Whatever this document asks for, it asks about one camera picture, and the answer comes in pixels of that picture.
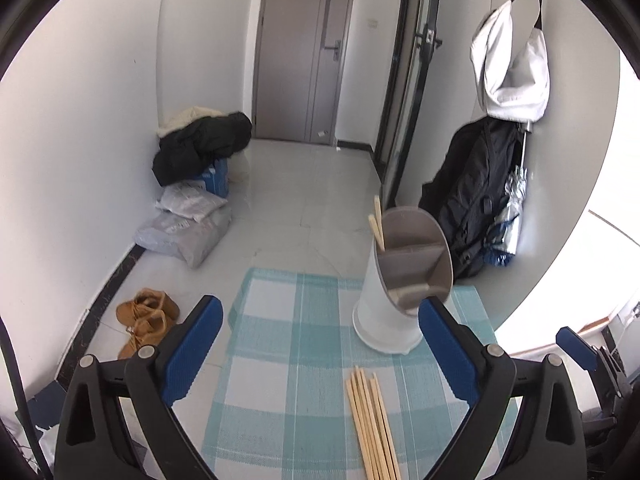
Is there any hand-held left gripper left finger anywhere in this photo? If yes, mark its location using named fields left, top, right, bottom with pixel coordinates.
left=54, top=295, right=224, bottom=480

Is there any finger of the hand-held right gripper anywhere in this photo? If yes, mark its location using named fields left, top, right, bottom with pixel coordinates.
left=556, top=326, right=601, bottom=372

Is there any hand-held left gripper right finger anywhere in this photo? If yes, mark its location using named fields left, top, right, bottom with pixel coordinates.
left=417, top=297, right=587, bottom=480

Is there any white utensil holder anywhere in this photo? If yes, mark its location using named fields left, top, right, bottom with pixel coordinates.
left=351, top=206, right=454, bottom=354

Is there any pile of wooden chopsticks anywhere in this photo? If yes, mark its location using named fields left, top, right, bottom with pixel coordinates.
left=345, top=366, right=402, bottom=480

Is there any wooden chopstick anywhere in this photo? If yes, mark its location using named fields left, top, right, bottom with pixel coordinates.
left=374, top=195, right=386, bottom=250
left=368, top=214, right=385, bottom=252

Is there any tan boot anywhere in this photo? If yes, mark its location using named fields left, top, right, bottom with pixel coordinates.
left=116, top=288, right=180, bottom=327
left=118, top=310, right=176, bottom=361

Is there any black chair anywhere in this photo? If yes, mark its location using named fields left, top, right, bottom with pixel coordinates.
left=580, top=406, right=631, bottom=466

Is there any grey plastic bag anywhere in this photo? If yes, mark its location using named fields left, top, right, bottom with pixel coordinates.
left=135, top=205, right=234, bottom=267

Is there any teal checked table mat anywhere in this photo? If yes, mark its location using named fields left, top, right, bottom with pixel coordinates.
left=200, top=267, right=521, bottom=480

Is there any white plastic bag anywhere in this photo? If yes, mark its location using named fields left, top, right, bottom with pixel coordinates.
left=155, top=182, right=230, bottom=224

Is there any black backpack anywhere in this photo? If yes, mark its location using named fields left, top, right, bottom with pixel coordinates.
left=420, top=117, right=526, bottom=281

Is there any silver folded umbrella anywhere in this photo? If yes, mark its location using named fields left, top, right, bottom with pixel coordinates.
left=482, top=125, right=532, bottom=268

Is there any blue box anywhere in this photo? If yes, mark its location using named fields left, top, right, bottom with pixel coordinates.
left=192, top=159, right=231, bottom=196

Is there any black jacket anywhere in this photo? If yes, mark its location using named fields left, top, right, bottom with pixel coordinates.
left=152, top=111, right=252, bottom=187

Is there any cream coat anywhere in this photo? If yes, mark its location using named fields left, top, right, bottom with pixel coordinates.
left=156, top=106, right=226, bottom=137

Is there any black framed glass door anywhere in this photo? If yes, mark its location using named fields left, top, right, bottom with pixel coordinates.
left=375, top=0, right=443, bottom=202

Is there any white cloth bag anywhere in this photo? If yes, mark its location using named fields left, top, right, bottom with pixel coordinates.
left=470, top=0, right=515, bottom=111
left=487, top=27, right=551, bottom=124

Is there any grey door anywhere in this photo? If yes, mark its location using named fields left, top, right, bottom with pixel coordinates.
left=252, top=0, right=359, bottom=146

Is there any black glass door handle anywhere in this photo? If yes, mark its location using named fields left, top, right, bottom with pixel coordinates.
left=415, top=24, right=444, bottom=52

